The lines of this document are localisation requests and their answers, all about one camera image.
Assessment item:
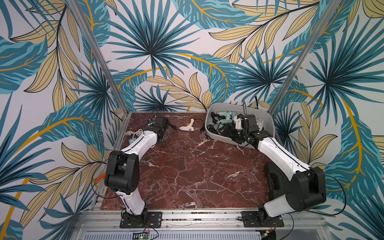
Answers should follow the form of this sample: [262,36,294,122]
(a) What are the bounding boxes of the orange handled pliers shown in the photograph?
[94,175,106,183]

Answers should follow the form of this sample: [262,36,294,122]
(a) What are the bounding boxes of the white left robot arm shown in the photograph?
[104,116,177,216]

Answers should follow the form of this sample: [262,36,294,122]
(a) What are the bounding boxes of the grey plastic storage box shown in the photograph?
[205,103,275,145]

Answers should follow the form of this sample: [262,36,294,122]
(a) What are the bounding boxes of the white glue gun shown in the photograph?
[179,119,195,132]

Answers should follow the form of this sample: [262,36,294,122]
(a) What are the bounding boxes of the mint green small glue gun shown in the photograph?
[217,111,236,123]

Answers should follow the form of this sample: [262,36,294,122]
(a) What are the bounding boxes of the white coiled power cable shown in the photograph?
[125,128,145,142]

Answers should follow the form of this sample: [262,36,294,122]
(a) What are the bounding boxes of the aluminium front rail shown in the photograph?
[70,209,333,240]

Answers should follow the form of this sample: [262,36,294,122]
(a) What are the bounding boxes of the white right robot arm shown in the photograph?
[223,114,327,222]

